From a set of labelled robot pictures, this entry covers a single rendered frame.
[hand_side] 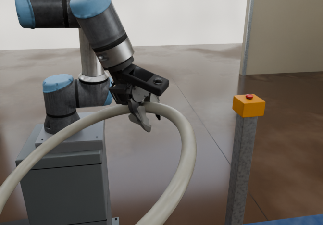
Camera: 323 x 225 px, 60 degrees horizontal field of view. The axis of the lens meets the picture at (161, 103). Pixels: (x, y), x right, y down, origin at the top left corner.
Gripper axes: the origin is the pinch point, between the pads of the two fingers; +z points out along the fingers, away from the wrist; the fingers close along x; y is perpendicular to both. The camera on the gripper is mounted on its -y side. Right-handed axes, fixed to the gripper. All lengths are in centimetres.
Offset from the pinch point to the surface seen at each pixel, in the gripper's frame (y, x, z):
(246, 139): 8, -58, 61
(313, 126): 28, -254, 222
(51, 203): 82, 18, 49
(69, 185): 73, 8, 43
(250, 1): 163, -467, 117
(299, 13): 100, -531, 177
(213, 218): 50, -52, 144
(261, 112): 0, -66, 48
